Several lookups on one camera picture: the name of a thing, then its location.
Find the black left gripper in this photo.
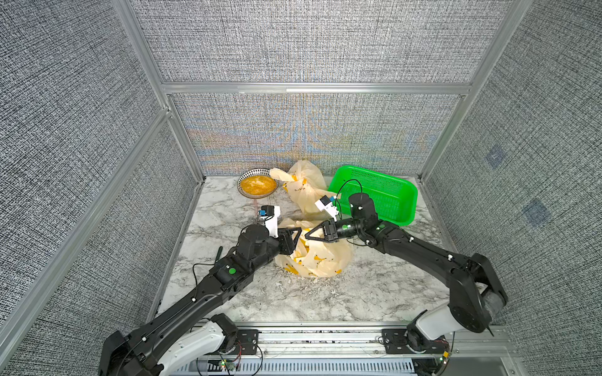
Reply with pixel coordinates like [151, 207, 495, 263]
[249, 226, 302, 274]

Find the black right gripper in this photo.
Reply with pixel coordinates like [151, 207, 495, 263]
[305, 220, 367, 244]

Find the banana print plastic bag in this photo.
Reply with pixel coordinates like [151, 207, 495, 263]
[269, 160, 335, 219]
[274, 219, 354, 278]

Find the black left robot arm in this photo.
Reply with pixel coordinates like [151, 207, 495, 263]
[98, 224, 302, 375]

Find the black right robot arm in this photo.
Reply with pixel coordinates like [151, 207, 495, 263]
[305, 193, 509, 341]

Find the patterned bowl with yellow food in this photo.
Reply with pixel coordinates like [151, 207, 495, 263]
[237, 169, 280, 199]

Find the green plastic basket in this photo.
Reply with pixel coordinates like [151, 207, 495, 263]
[329, 165, 418, 227]

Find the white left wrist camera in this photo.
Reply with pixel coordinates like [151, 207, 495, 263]
[258, 205, 281, 238]

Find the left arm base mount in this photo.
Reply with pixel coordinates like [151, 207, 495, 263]
[209, 313, 260, 355]

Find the aluminium front rail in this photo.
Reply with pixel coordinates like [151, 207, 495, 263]
[169, 323, 524, 375]

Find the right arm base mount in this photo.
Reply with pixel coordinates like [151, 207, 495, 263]
[380, 310, 451, 355]

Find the aluminium enclosure frame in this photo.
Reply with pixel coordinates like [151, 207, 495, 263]
[1, 1, 525, 361]

